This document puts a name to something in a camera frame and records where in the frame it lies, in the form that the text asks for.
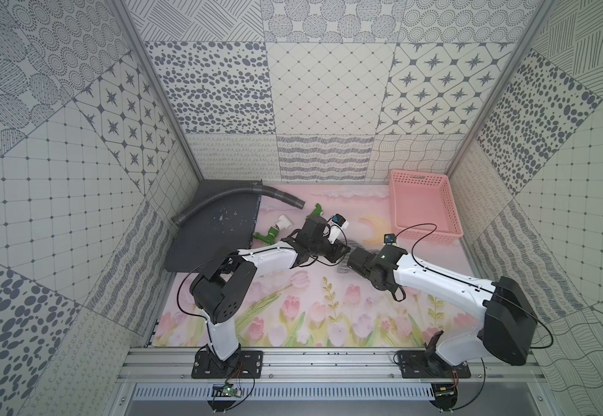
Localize grey striped square dishcloth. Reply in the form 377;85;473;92
336;239;365;274

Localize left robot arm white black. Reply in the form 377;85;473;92
190;214;350;363

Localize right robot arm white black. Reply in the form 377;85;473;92
348;244;538;367

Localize small green toy piece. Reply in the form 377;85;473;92
306;203;322;219

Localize yellow crescent moon toy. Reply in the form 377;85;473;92
360;216;391;245

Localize green white toy piece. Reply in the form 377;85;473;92
253;215;293;245

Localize pink floral table mat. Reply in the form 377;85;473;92
150;183;484;348

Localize pink plastic basket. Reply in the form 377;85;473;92
388;169;464;244

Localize dark grey tray mat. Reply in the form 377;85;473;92
164;193;260;273

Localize right black controller box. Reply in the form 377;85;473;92
431;384;458;412

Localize green circuit board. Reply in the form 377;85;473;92
211;383;243;399

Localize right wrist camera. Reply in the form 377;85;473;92
383;233;397;245

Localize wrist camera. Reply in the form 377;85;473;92
329;213;349;231
383;233;397;245

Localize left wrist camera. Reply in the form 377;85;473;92
329;213;349;231

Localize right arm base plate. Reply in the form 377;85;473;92
393;350;471;379

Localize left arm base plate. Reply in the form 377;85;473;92
192;347;264;380

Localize aluminium rail frame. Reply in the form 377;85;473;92
117;348;546;385

